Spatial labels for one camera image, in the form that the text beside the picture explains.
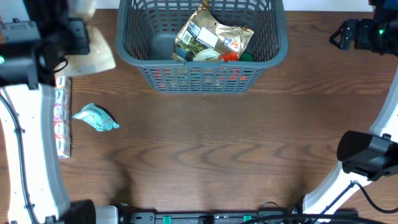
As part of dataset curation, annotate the beige paper pouch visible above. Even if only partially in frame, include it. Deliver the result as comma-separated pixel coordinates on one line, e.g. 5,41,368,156
55,0,116,77

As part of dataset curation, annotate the Kleenex tissue multipack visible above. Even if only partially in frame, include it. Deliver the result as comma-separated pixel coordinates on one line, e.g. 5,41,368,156
53,76,71,159

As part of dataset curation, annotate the mint green wipes packet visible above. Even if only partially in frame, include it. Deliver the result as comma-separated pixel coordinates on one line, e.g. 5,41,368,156
72,103,119,132

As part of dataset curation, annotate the green lidded seasoning jar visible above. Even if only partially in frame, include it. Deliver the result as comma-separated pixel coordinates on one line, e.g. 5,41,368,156
239,53,255,62

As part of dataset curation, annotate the gold foil snack bag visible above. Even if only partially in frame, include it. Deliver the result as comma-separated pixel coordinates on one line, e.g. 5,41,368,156
172,1,254,62

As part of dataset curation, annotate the red San Remo spaghetti pack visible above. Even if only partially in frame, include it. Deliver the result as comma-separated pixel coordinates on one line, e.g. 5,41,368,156
152,52,249,91

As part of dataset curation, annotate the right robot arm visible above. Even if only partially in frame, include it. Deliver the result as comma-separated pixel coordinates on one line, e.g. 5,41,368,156
296,19,397,222

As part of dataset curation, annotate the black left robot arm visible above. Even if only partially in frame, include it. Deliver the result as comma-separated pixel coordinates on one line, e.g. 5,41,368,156
1,1,119,224

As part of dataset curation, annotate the grey plastic lattice basket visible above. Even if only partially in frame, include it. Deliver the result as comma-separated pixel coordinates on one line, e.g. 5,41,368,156
116,0,288,94

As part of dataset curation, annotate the black right cable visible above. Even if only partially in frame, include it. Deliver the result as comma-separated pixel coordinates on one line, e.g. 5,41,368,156
239,180,398,224

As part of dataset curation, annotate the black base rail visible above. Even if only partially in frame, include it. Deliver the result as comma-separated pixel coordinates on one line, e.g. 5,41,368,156
118,203,361,224

